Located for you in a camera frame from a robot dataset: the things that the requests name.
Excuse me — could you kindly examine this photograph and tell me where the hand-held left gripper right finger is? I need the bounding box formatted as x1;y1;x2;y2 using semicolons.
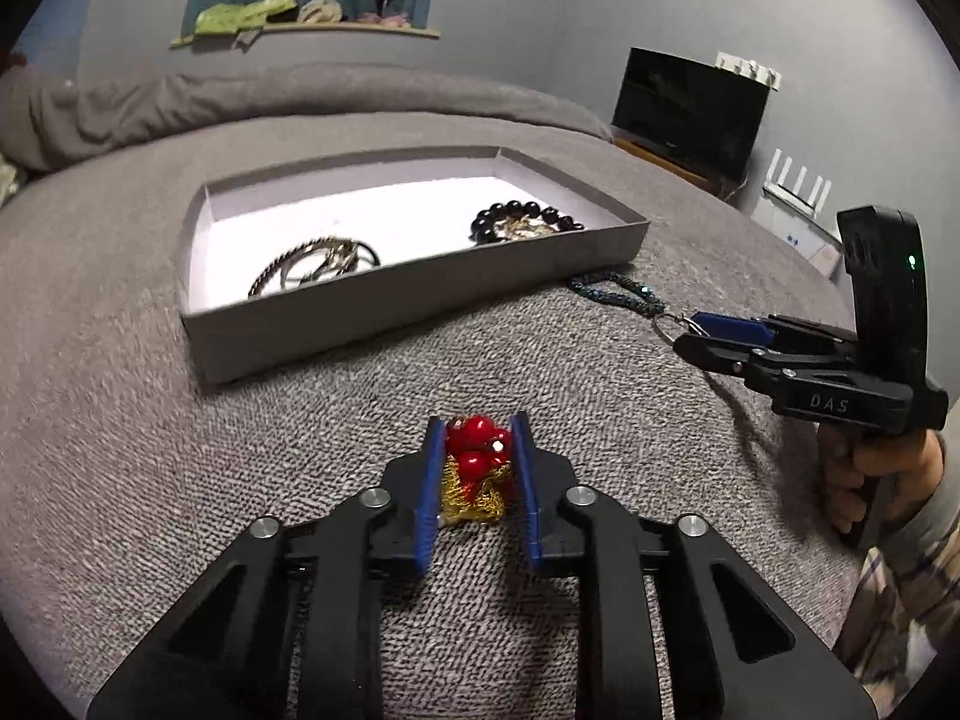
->
510;411;878;720

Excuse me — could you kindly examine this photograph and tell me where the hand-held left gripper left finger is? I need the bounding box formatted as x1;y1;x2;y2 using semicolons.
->
86;414;451;720

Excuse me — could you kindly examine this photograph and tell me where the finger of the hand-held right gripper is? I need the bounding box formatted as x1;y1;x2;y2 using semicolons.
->
690;311;856;350
673;334;778;410

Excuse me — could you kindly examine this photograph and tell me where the red bead gold mesh ornament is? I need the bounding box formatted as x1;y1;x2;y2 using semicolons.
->
437;414;520;526

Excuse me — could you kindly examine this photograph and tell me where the silver bangle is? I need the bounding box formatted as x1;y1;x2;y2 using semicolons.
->
649;313;710;350

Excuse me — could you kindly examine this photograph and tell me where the blue beaded bracelet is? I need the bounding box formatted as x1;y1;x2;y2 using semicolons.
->
568;272;665;317

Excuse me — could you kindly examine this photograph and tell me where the grey shallow cardboard box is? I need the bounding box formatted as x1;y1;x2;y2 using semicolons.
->
178;146;652;385

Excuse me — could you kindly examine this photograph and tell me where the gold chain bracelet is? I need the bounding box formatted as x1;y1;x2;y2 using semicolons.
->
499;216;556;241

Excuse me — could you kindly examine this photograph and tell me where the large black bead bracelet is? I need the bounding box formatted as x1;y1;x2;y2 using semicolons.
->
471;199;586;245

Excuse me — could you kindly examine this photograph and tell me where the person's right forearm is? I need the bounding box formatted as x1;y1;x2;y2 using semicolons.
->
832;397;960;713

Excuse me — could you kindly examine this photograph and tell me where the person's right hand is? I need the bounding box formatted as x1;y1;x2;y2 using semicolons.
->
817;424;946;548

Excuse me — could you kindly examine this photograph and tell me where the white cabinet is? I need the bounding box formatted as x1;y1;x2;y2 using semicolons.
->
750;191;842;280

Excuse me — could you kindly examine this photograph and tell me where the white router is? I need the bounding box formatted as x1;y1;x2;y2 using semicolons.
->
761;150;833;222

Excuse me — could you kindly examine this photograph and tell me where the wooden television stand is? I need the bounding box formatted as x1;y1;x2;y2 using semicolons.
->
613;136;740;200

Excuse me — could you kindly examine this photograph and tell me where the black television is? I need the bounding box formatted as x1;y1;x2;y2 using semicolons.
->
611;47;772;182

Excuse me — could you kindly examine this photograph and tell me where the grey knit bedspread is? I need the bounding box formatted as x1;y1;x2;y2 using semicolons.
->
0;112;871;720

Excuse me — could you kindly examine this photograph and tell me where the grey duvet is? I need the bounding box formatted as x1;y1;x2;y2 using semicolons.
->
0;64;612;173

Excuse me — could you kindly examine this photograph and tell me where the window sill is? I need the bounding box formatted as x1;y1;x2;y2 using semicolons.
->
171;21;441;50

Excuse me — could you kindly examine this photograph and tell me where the green cloth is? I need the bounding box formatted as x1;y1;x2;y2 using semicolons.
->
193;0;297;37

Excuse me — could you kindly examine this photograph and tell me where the green pillow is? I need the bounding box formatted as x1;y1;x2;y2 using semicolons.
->
0;154;29;207

